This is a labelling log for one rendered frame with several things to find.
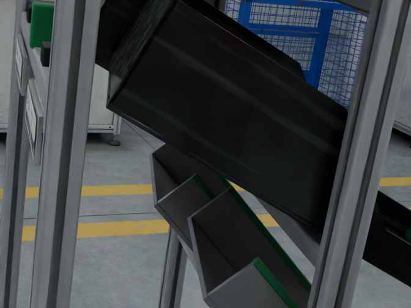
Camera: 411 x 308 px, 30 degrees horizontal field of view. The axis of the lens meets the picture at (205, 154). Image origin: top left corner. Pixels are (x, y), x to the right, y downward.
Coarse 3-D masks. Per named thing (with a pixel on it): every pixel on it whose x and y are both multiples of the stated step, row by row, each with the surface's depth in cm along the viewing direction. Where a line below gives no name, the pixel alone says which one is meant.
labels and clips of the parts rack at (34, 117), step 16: (32, 16) 53; (48, 16) 53; (32, 32) 53; (48, 32) 53; (32, 48) 53; (48, 48) 48; (16, 64) 64; (48, 64) 48; (32, 80) 51; (32, 96) 48; (32, 112) 46; (32, 128) 46; (32, 144) 45; (192, 256) 73
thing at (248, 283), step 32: (224, 192) 60; (192, 224) 59; (224, 224) 61; (256, 224) 61; (224, 256) 62; (256, 256) 62; (288, 256) 63; (224, 288) 49; (256, 288) 49; (288, 288) 64
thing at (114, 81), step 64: (192, 0) 55; (128, 64) 45; (192, 64) 43; (256, 64) 44; (192, 128) 45; (256, 128) 45; (320, 128) 45; (256, 192) 46; (320, 192) 47; (384, 256) 49
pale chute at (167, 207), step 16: (160, 160) 74; (176, 160) 75; (192, 160) 75; (160, 176) 71; (176, 176) 75; (192, 176) 62; (208, 176) 75; (160, 192) 66; (176, 192) 62; (192, 192) 62; (208, 192) 62; (160, 208) 62; (176, 208) 63; (192, 208) 63; (176, 224) 63
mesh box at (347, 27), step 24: (240, 0) 440; (264, 0) 442; (288, 0) 449; (312, 0) 461; (264, 24) 448; (288, 24) 456; (312, 24) 464; (336, 24) 472; (360, 24) 481; (288, 48) 462; (312, 48) 470; (336, 48) 479; (360, 48) 487; (312, 72) 476; (336, 72) 485; (336, 96) 492
